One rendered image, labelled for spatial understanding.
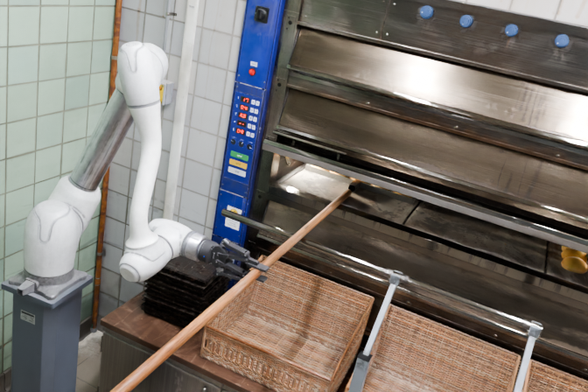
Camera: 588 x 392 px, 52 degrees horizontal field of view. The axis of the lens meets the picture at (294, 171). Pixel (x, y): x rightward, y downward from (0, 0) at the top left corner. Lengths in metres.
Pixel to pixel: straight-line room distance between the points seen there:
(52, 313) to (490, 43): 1.77
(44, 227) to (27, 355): 0.48
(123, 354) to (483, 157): 1.68
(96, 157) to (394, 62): 1.16
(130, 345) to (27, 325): 0.61
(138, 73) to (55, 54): 0.94
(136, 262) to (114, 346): 0.92
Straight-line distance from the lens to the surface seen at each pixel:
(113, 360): 2.80
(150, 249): 1.91
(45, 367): 2.27
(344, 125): 2.47
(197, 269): 2.64
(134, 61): 1.85
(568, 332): 2.59
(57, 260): 2.07
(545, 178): 2.38
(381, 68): 2.40
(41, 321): 2.16
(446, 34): 2.34
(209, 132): 2.76
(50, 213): 2.03
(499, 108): 2.32
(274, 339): 2.70
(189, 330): 1.63
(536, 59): 2.32
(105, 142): 2.10
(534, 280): 2.51
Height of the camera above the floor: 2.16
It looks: 20 degrees down
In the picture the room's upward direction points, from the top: 11 degrees clockwise
